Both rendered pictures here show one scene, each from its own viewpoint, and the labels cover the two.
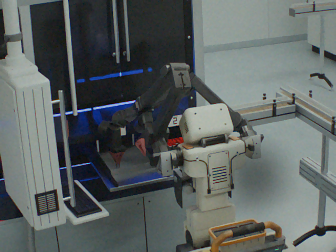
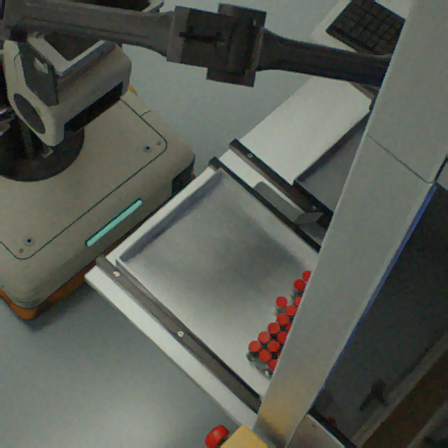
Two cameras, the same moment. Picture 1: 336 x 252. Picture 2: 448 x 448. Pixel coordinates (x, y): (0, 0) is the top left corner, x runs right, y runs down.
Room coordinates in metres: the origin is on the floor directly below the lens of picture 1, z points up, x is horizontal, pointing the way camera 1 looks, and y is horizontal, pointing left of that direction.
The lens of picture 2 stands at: (4.01, -0.53, 2.36)
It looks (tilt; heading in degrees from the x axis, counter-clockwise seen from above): 63 degrees down; 145
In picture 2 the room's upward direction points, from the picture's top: 9 degrees clockwise
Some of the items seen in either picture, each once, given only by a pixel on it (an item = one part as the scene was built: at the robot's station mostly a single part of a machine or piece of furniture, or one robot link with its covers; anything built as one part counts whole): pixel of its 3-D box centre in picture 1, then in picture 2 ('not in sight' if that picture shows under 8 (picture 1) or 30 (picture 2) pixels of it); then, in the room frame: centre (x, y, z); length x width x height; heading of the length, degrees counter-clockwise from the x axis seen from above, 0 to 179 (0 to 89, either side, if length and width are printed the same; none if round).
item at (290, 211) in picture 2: not in sight; (286, 201); (3.40, 0.02, 0.91); 0.14 x 0.03 x 0.06; 20
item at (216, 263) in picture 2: not in sight; (238, 278); (3.49, -0.12, 0.90); 0.34 x 0.26 x 0.04; 19
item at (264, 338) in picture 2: (181, 144); (285, 319); (3.60, -0.09, 0.90); 0.18 x 0.02 x 0.05; 109
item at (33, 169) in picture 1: (25, 138); not in sight; (3.09, 0.70, 1.19); 0.50 x 0.19 x 0.78; 27
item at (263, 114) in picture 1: (244, 112); not in sight; (4.02, -0.50, 0.92); 0.69 x 0.16 x 0.16; 110
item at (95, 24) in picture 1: (76, 52); not in sight; (3.51, 0.45, 1.51); 0.47 x 0.01 x 0.59; 110
